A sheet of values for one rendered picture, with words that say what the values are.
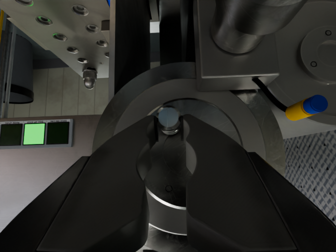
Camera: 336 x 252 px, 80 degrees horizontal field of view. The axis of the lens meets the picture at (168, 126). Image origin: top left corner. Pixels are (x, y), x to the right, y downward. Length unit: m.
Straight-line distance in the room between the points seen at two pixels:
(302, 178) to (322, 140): 0.07
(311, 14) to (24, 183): 0.61
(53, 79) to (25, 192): 2.36
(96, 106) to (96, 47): 2.08
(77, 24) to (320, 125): 0.36
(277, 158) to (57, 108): 2.66
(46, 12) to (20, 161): 0.37
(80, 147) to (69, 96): 2.18
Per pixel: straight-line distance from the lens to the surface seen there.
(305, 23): 0.22
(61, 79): 2.83
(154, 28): 0.62
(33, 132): 0.60
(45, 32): 0.45
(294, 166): 0.38
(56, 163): 0.57
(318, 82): 0.21
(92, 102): 2.55
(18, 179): 0.62
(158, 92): 0.16
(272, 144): 0.17
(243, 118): 0.16
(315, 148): 0.34
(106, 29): 0.37
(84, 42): 0.45
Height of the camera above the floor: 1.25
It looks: 9 degrees down
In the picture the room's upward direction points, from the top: 178 degrees clockwise
